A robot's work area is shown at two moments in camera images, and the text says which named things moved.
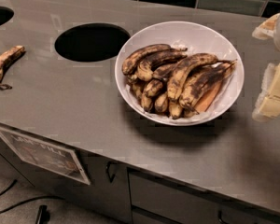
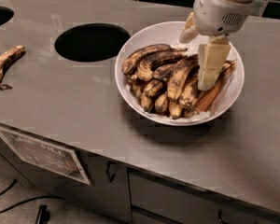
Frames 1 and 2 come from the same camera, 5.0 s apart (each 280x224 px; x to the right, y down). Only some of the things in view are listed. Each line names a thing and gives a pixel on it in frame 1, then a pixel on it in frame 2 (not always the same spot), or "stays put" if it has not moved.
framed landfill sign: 44,154 stays put
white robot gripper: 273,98 -> 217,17
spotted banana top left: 135,54 stays put
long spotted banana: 178,74 stays put
